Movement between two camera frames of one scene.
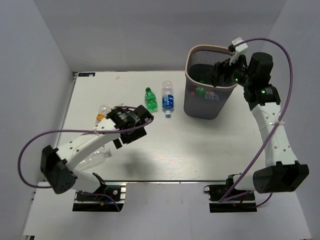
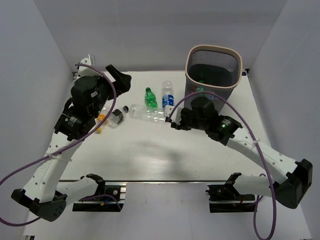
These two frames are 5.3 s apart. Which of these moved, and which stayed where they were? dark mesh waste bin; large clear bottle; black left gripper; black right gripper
Moved: black left gripper; large clear bottle; black right gripper
Stayed: dark mesh waste bin
